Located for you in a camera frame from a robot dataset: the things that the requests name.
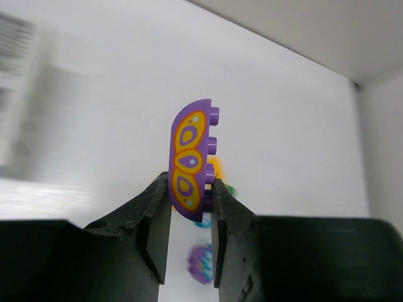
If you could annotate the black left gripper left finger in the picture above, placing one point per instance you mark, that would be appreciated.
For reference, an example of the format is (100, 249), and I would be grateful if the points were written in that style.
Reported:
(119, 257)

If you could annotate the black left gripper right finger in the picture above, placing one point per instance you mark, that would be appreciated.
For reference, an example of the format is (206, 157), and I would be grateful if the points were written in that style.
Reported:
(290, 258)

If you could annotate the purple round lotus lego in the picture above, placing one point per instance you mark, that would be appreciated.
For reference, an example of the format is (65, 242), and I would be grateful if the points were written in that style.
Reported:
(200, 263)

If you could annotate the teal round flower lego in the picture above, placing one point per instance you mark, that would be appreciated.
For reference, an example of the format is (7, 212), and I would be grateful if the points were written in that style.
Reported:
(206, 221)

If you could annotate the purple butterfly wing lego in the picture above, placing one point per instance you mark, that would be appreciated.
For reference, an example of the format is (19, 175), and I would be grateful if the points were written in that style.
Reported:
(189, 171)

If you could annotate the yellow striped green bee lego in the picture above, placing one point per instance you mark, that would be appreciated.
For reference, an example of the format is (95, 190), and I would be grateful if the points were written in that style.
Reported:
(232, 190)

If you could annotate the yellow butterfly lego piece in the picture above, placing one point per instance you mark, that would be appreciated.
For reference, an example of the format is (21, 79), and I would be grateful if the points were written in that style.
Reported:
(218, 166)

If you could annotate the white slatted container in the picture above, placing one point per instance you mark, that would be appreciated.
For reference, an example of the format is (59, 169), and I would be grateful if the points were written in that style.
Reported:
(20, 62)

